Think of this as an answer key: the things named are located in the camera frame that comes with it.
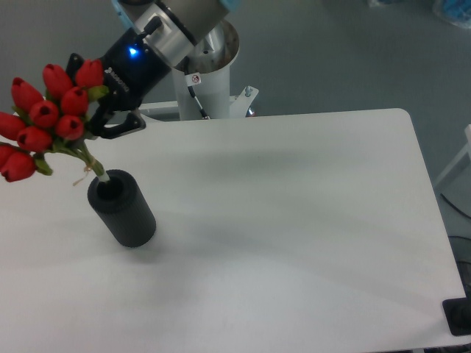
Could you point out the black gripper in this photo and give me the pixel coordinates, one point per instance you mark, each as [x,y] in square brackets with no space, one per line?
[131,69]

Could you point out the red tulip bouquet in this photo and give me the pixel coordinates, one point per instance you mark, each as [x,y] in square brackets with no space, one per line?
[50,122]

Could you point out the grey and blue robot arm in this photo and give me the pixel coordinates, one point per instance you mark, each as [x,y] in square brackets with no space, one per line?
[159,35]

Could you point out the black ribbed vase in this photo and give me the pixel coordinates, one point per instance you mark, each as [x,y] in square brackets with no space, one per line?
[122,207]

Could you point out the blue plastic bag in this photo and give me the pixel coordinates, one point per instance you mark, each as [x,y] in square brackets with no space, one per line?
[455,12]

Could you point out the black clamp at table edge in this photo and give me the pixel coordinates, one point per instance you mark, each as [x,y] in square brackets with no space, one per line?
[457,313]

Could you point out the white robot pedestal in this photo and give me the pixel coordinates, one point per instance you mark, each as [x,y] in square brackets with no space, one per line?
[202,82]

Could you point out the white furniture frame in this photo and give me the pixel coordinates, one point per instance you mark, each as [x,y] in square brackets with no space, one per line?
[457,165]

